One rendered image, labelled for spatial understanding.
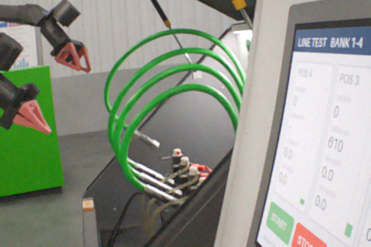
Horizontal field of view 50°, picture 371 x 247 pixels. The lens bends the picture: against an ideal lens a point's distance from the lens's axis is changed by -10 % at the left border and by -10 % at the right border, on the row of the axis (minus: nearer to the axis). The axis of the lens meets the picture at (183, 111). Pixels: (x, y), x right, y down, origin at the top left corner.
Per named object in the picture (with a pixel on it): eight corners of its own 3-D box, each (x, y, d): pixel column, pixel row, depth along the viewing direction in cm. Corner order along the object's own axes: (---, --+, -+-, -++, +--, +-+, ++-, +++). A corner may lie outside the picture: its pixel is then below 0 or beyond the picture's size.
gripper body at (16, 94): (27, 90, 80) (2, 67, 80) (2, 129, 82) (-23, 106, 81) (39, 87, 87) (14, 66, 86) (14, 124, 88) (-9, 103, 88)
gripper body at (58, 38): (85, 45, 123) (72, 30, 125) (66, 40, 113) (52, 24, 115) (72, 62, 124) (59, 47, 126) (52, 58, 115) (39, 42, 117)
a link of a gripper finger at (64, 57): (97, 61, 118) (78, 41, 120) (82, 59, 111) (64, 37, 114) (82, 80, 119) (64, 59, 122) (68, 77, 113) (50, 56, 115)
